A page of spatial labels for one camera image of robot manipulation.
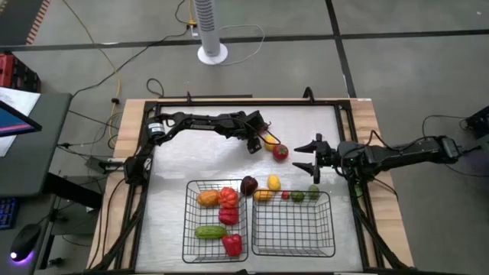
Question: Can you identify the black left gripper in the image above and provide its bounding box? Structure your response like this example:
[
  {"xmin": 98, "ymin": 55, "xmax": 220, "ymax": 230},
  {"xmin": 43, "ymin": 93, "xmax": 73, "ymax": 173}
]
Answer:
[{"xmin": 239, "ymin": 111, "xmax": 269, "ymax": 155}]

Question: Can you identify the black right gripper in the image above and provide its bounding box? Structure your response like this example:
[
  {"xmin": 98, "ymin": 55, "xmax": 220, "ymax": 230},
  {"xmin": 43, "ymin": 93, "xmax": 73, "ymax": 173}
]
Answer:
[{"xmin": 292, "ymin": 133, "xmax": 341, "ymax": 186}]

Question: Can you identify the yellow lemon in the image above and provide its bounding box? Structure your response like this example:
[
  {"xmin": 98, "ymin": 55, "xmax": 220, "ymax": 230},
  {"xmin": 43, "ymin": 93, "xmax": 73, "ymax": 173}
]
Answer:
[
  {"xmin": 267, "ymin": 173, "xmax": 282, "ymax": 192},
  {"xmin": 264, "ymin": 133, "xmax": 280, "ymax": 152}
]

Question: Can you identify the red tomato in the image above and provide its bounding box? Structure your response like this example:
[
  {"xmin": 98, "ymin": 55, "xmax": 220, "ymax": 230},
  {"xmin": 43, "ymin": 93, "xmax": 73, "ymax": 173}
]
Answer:
[{"xmin": 272, "ymin": 144, "xmax": 290, "ymax": 162}]

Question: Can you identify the dark purple round fruit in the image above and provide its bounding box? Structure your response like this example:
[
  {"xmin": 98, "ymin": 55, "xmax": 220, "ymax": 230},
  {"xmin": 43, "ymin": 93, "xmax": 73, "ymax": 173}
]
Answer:
[{"xmin": 239, "ymin": 175, "xmax": 259, "ymax": 197}]

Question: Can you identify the orange-yellow mango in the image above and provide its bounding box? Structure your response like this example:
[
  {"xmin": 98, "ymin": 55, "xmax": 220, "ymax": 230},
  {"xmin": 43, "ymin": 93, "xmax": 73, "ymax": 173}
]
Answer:
[{"xmin": 253, "ymin": 186, "xmax": 274, "ymax": 202}]

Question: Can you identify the orange oval vegetable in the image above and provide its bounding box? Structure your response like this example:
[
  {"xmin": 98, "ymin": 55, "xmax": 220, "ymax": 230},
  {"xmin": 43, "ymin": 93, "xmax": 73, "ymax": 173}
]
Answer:
[{"xmin": 196, "ymin": 189, "xmax": 221, "ymax": 208}]

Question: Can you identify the red bell pepper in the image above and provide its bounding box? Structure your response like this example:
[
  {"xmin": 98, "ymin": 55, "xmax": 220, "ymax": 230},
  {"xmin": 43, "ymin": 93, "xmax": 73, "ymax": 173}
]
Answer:
[
  {"xmin": 218, "ymin": 207, "xmax": 240, "ymax": 226},
  {"xmin": 222, "ymin": 233, "xmax": 244, "ymax": 257}
]

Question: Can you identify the black wire basket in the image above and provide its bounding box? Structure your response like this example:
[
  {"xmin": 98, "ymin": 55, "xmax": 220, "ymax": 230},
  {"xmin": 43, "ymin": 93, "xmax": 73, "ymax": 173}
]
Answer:
[
  {"xmin": 251, "ymin": 189, "xmax": 336, "ymax": 258},
  {"xmin": 181, "ymin": 179, "xmax": 249, "ymax": 264}
]

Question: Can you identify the green cucumber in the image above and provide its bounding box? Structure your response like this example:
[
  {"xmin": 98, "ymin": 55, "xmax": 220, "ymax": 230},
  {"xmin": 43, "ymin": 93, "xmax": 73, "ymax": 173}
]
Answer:
[{"xmin": 194, "ymin": 225, "xmax": 228, "ymax": 241}]

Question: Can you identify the thin black bar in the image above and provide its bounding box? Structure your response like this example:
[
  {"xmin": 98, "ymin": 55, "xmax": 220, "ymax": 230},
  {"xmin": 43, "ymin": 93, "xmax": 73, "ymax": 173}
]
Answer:
[{"xmin": 158, "ymin": 94, "xmax": 253, "ymax": 100}]

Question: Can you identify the white tower fan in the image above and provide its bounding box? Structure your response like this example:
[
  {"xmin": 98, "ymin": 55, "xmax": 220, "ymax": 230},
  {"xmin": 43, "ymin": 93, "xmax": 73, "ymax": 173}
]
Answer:
[{"xmin": 193, "ymin": 0, "xmax": 229, "ymax": 66}]

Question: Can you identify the white power strip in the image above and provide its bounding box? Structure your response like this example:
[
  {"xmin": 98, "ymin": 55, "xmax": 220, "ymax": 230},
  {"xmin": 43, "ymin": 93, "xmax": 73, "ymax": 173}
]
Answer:
[{"xmin": 186, "ymin": 21, "xmax": 201, "ymax": 40}]

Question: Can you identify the black equipment box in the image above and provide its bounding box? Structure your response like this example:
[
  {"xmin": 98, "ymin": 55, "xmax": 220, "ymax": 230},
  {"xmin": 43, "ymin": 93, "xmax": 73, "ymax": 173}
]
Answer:
[{"xmin": 465, "ymin": 105, "xmax": 489, "ymax": 139}]

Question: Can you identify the dark grey desk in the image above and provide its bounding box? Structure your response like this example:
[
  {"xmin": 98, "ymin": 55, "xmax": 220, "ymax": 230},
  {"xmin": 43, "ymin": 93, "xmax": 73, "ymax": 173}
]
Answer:
[{"xmin": 0, "ymin": 91, "xmax": 73, "ymax": 198}]

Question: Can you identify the white paper sheet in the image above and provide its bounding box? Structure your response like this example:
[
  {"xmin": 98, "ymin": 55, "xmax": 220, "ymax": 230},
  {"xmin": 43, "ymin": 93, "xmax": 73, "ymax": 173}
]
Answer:
[{"xmin": 0, "ymin": 86, "xmax": 41, "ymax": 157}]

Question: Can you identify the computer monitor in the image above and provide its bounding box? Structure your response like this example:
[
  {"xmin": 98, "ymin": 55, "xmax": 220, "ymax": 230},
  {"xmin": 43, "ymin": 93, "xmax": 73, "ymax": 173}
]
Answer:
[{"xmin": 0, "ymin": 99, "xmax": 43, "ymax": 138}]

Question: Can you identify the black computer mouse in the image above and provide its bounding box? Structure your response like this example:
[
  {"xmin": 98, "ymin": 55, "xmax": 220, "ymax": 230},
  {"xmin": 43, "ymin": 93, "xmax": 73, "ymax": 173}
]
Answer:
[{"xmin": 9, "ymin": 223, "xmax": 42, "ymax": 264}]

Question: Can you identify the red crate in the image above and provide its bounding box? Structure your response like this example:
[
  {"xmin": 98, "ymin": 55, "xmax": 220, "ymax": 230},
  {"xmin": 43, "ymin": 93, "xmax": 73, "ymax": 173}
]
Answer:
[{"xmin": 0, "ymin": 52, "xmax": 42, "ymax": 93}]

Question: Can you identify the backlit keyboard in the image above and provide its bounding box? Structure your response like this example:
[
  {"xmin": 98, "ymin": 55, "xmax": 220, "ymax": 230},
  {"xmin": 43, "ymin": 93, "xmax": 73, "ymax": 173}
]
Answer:
[{"xmin": 0, "ymin": 197, "xmax": 19, "ymax": 231}]

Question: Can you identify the dark mat with striped edge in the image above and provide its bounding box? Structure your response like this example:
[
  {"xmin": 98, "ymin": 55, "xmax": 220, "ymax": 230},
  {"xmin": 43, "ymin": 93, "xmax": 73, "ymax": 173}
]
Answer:
[{"xmin": 0, "ymin": 0, "xmax": 51, "ymax": 46}]

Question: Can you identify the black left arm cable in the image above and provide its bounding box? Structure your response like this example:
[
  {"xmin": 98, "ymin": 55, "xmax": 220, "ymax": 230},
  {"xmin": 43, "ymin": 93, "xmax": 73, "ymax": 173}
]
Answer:
[{"xmin": 262, "ymin": 128, "xmax": 282, "ymax": 147}]

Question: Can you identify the black metal table frame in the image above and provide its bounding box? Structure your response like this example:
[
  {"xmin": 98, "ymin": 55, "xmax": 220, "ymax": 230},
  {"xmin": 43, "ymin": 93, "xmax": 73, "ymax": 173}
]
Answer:
[{"xmin": 86, "ymin": 98, "xmax": 416, "ymax": 274}]

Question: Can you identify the white fan cable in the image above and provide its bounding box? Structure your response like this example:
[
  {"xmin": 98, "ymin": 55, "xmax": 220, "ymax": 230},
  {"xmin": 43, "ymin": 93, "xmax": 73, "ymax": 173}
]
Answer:
[{"xmin": 217, "ymin": 24, "xmax": 266, "ymax": 66}]

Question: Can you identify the looped black cable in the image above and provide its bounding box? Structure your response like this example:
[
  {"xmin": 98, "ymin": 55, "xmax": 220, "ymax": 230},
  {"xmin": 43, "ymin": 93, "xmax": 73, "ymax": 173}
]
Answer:
[{"xmin": 146, "ymin": 78, "xmax": 165, "ymax": 99}]

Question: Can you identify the thin black floor cable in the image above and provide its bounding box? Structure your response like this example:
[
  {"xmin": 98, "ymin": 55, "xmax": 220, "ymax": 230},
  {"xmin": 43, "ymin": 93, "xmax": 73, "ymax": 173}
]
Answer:
[{"xmin": 421, "ymin": 114, "xmax": 471, "ymax": 143}]

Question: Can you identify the yellow floor cable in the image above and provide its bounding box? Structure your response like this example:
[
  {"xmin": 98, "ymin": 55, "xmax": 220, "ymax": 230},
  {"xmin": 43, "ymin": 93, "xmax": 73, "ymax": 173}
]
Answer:
[{"xmin": 62, "ymin": 0, "xmax": 123, "ymax": 148}]

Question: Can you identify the long black floor cable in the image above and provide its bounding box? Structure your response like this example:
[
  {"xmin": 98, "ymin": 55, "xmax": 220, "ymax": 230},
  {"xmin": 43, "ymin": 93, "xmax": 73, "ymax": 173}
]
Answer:
[{"xmin": 71, "ymin": 0, "xmax": 192, "ymax": 99}]

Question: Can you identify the black desk support frame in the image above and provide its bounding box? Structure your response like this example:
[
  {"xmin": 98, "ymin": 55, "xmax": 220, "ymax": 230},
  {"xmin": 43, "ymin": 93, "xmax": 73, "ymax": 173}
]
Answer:
[{"xmin": 36, "ymin": 171, "xmax": 104, "ymax": 270}]

